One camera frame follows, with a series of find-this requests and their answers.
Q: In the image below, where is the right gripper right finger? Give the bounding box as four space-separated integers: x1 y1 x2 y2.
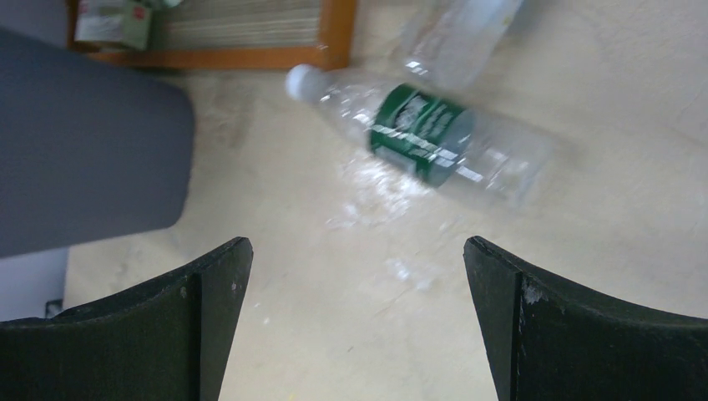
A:
463 236 707 400

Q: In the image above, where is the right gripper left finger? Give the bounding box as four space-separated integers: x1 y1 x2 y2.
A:
1 237 253 400

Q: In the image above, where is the clear bottle green label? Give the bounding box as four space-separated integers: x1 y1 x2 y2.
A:
285 64 553 206

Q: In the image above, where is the clear bottle white cap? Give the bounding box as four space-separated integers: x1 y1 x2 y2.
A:
396 0 523 92

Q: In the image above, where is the grey mesh waste bin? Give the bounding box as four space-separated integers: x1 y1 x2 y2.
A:
1 30 195 257

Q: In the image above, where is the wooden slatted shelf rack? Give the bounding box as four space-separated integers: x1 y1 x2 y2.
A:
64 1 358 69

